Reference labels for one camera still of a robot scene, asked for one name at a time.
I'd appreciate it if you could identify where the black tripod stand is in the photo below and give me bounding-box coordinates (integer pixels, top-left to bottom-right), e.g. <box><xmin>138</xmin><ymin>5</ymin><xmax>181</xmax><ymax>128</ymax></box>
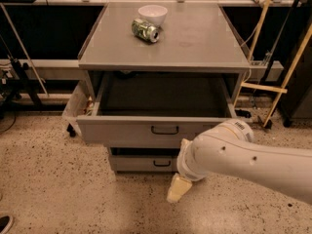
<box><xmin>1</xmin><ymin>39</ymin><xmax>42</xmax><ymax>107</ymax></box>

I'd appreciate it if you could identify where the green soda can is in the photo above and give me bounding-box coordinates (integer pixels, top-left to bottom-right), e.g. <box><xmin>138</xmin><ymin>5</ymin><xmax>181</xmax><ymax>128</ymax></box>
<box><xmin>132</xmin><ymin>19</ymin><xmax>160</xmax><ymax>43</ymax></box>

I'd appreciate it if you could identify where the clear plastic bin on wheels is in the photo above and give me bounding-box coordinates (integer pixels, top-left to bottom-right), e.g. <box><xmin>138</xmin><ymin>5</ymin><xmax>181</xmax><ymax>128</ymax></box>
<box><xmin>62</xmin><ymin>81</ymin><xmax>94</xmax><ymax>137</ymax></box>

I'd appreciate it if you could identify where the black lower drawer handle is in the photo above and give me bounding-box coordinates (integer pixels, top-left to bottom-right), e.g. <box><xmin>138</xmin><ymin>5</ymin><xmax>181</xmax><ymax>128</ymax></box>
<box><xmin>153</xmin><ymin>160</ymin><xmax>172</xmax><ymax>168</ymax></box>

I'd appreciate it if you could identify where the white bowl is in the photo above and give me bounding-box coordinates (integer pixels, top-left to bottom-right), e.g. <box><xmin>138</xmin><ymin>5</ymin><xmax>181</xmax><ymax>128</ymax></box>
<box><xmin>138</xmin><ymin>5</ymin><xmax>168</xmax><ymax>26</ymax></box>

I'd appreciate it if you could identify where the black drawer handle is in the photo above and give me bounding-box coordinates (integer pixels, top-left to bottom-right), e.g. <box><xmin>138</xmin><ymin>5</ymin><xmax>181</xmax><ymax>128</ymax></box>
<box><xmin>150</xmin><ymin>126</ymin><xmax>179</xmax><ymax>136</ymax></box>
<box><xmin>153</xmin><ymin>160</ymin><xmax>172</xmax><ymax>168</ymax></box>

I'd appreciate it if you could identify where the grey top drawer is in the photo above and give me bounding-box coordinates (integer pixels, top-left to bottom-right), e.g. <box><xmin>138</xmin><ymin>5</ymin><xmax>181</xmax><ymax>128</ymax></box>
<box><xmin>77</xmin><ymin>72</ymin><xmax>237</xmax><ymax>148</ymax></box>

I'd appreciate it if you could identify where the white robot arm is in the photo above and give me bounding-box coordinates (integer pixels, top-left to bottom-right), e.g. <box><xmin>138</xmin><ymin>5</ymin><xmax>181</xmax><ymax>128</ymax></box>
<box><xmin>167</xmin><ymin>119</ymin><xmax>312</xmax><ymax>204</ymax></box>

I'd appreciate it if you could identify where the grey drawer cabinet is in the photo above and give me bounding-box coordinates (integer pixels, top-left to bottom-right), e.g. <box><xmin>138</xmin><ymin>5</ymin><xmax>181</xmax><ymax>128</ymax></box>
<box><xmin>77</xmin><ymin>1</ymin><xmax>252</xmax><ymax>174</ymax></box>

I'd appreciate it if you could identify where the grey lower drawer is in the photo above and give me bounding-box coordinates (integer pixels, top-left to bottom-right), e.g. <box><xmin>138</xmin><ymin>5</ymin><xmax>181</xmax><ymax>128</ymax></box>
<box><xmin>108</xmin><ymin>147</ymin><xmax>179</xmax><ymax>173</ymax></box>

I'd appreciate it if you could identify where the black top drawer handle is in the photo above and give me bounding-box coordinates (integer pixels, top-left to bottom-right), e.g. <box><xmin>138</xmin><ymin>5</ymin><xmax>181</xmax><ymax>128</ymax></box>
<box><xmin>150</xmin><ymin>126</ymin><xmax>179</xmax><ymax>136</ymax></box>

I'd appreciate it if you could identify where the grey drawer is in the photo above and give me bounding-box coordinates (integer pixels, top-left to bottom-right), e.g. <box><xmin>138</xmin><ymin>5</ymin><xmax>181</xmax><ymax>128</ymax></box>
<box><xmin>77</xmin><ymin>72</ymin><xmax>237</xmax><ymax>148</ymax></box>
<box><xmin>108</xmin><ymin>147</ymin><xmax>179</xmax><ymax>173</ymax></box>

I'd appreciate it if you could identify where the black and white shoe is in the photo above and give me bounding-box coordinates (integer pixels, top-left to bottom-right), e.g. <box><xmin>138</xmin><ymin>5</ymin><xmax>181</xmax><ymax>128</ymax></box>
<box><xmin>0</xmin><ymin>214</ymin><xmax>14</xmax><ymax>234</ymax></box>

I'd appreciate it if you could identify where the wooden easel frame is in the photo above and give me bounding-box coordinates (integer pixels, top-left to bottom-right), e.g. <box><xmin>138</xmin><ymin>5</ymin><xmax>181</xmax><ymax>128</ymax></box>
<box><xmin>232</xmin><ymin>0</ymin><xmax>312</xmax><ymax>129</ymax></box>

